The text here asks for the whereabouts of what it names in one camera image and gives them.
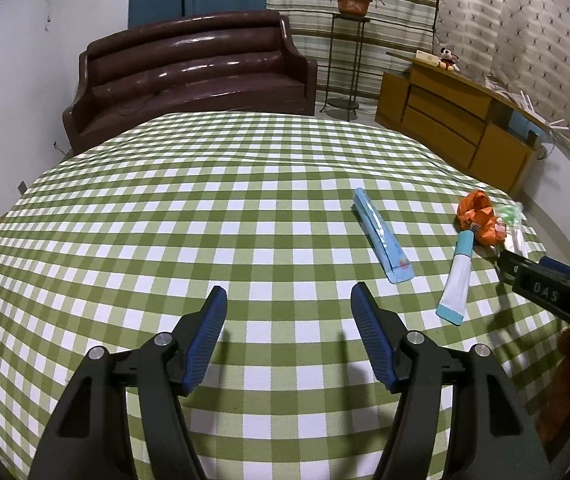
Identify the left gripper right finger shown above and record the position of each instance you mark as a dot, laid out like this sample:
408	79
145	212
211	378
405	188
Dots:
491	436

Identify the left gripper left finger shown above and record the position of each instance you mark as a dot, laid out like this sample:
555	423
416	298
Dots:
87	436

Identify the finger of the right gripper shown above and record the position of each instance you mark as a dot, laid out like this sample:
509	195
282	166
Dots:
509	263

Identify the green white wrapper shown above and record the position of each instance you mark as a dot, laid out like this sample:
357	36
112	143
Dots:
511	218

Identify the orange plastic bag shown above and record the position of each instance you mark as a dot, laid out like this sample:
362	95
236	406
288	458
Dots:
475	213

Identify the blue white toothpaste tube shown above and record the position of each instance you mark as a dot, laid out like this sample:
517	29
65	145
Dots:
452	305

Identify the wooden tv cabinet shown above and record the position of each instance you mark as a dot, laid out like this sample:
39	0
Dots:
474	129

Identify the white wifi router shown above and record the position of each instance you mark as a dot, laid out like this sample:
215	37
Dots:
524	102

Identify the green checkered tablecloth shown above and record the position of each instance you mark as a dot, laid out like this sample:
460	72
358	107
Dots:
113	246

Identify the mickey mouse plush toy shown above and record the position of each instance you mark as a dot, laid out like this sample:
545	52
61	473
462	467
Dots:
448	60

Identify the small box on cabinet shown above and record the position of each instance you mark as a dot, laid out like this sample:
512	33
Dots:
427	57

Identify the beige patterned curtain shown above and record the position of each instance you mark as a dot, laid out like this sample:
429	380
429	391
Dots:
525	44

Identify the striped green curtain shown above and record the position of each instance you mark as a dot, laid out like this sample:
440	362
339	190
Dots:
394	32

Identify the dark brown leather sofa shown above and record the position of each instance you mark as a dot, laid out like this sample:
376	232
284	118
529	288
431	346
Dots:
243	61

